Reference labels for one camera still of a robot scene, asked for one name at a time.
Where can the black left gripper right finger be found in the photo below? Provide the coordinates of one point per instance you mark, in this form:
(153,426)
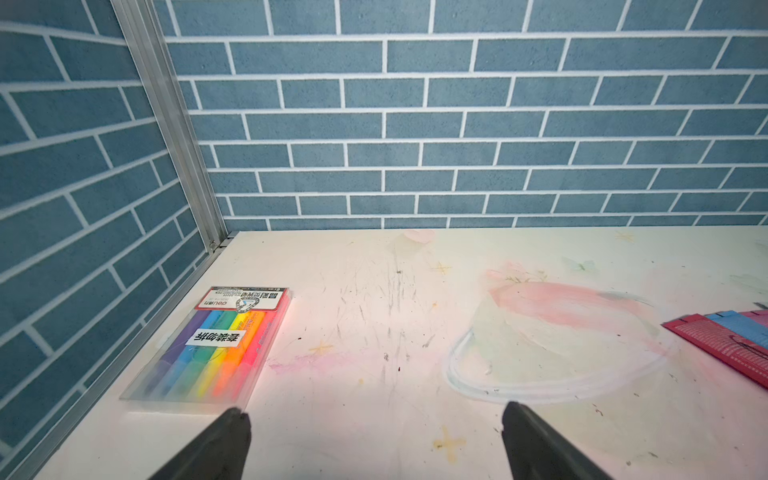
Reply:
(535,450)

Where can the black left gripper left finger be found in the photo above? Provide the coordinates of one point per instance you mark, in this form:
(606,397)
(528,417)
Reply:
(218,452)

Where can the red toothpaste tube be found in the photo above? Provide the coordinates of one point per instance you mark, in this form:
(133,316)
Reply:
(736,352)

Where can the blue toothpaste tube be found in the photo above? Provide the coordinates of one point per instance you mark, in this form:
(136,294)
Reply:
(742,326)

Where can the magenta toothpaste tube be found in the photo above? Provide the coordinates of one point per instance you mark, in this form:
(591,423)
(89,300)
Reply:
(759,316)

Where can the rainbow highlighter pen pack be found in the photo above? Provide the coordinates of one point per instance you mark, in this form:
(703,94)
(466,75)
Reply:
(214,358)

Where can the aluminium left corner post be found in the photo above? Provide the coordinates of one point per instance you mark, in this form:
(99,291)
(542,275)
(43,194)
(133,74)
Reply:
(142,31)

